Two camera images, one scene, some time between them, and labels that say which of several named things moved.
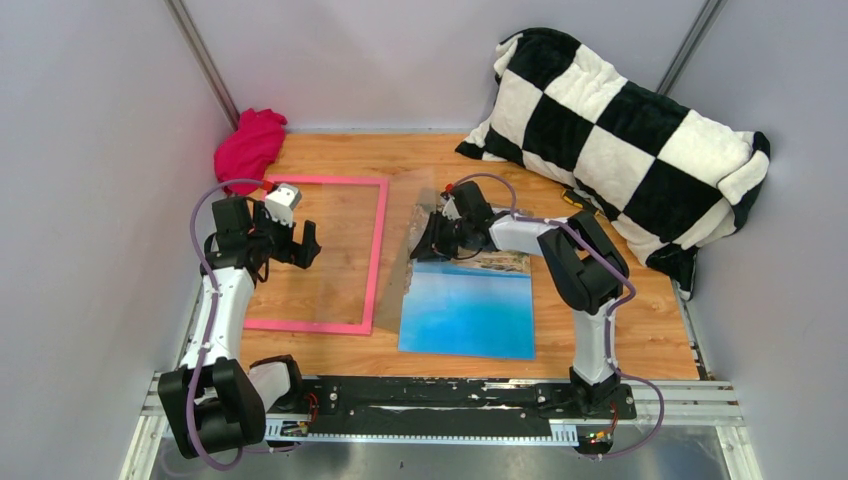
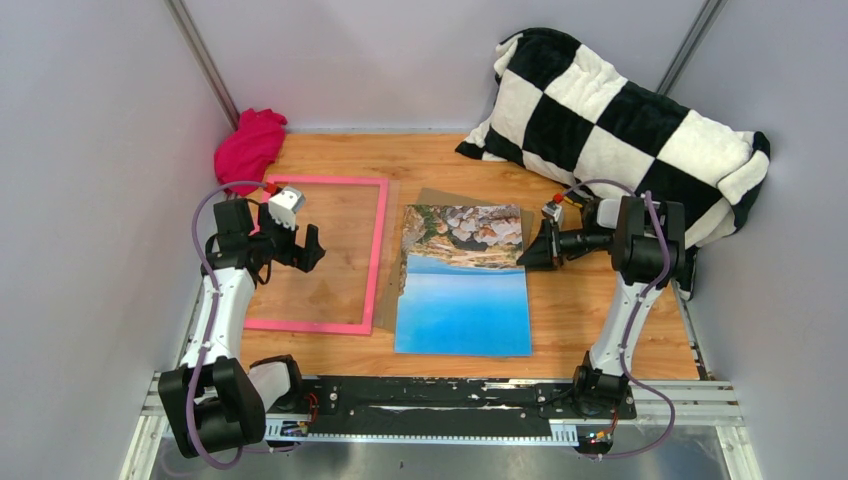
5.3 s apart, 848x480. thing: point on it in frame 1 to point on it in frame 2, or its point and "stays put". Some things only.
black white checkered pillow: x=671 y=180 stays put
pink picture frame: x=375 y=267 stays put
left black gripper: x=300 y=254 stays put
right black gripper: x=432 y=243 to x=546 y=251
